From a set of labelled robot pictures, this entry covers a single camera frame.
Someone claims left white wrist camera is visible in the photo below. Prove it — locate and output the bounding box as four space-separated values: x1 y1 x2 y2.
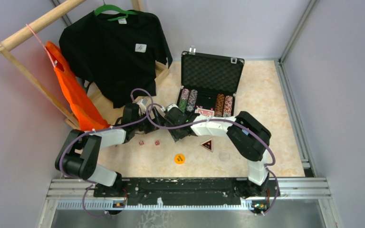
136 97 148 114

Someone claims red white chip stack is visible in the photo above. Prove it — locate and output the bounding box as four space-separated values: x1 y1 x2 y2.
222 95 233 117

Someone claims orange round dealer button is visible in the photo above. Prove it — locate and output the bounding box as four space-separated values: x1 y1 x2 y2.
174 154 185 165

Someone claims red black triangle marker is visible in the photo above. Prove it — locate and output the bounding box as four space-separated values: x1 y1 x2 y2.
200 139 213 152

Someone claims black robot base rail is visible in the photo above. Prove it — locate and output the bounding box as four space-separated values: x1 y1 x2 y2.
94 177 280 206

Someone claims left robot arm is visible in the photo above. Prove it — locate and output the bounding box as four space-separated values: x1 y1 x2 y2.
55 103 166 196

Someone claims green grey chip stack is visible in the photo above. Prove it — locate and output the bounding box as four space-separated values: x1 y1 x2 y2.
178 88 190 112

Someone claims orange black chip stack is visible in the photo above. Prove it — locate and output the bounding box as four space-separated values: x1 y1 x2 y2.
214 94 225 117

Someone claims black t-shirt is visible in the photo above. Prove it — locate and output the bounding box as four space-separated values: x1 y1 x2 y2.
59 10 173 108

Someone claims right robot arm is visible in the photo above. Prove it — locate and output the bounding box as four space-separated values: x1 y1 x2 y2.
164 106 271 198

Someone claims black aluminium poker case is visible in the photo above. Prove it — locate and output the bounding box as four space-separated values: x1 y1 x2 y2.
177 47 245 116

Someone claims wooden clothes rack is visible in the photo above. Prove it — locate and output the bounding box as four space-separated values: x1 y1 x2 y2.
0 0 171 128

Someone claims purple blue chip stack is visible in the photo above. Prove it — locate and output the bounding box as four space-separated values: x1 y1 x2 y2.
186 89 198 112

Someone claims clear round button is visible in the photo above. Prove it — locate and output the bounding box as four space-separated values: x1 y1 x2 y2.
218 152 230 162

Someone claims red playing card deck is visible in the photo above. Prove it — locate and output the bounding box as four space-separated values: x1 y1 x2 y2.
195 108 214 117

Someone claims green clothes hanger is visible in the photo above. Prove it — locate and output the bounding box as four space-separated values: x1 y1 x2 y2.
94 4 138 21

